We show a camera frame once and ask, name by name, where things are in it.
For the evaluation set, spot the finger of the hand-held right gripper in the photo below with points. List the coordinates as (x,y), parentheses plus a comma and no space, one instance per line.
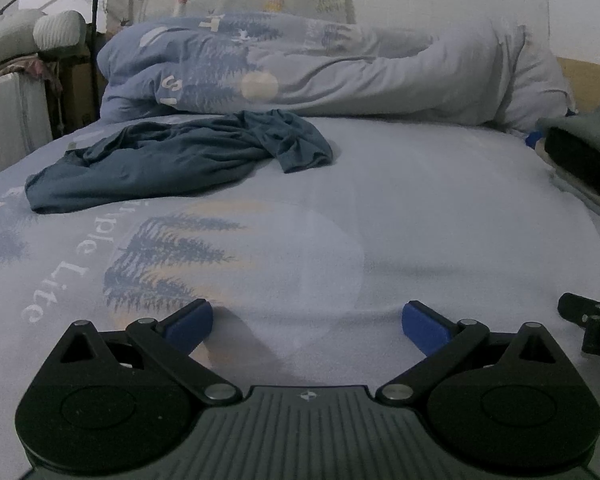
(575,306)

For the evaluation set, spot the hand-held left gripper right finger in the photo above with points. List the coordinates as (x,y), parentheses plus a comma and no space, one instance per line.
(422,327)

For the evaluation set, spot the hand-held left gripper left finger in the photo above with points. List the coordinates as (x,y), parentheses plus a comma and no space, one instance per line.
(190,327)

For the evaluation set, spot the grey-green t-shirt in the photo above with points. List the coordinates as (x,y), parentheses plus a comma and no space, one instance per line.
(590,127)

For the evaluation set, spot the pale folded clothes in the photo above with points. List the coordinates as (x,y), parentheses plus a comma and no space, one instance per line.
(580,195)

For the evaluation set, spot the teal blue t-shirt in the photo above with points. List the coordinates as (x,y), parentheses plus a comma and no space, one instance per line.
(155,160)

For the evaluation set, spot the bright blue cloth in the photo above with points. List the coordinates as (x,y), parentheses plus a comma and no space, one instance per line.
(532,138)

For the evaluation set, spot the wooden headboard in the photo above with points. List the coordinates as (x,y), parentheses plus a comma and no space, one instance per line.
(585,80)

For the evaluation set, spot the cardboard box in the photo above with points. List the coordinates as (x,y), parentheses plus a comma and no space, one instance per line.
(77,95)

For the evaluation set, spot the light blue printed duvet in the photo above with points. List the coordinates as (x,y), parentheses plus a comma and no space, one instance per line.
(380,70)

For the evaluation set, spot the white fabric cover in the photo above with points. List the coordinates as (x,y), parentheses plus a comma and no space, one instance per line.
(15,120)

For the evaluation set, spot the pink floral cloth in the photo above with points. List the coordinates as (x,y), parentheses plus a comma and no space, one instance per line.
(35,67)

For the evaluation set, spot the pale knitted pillow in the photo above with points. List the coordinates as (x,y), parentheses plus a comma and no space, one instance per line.
(2,35)
(60,30)

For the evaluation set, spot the black pole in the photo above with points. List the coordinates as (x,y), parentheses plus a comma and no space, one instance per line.
(96,0)

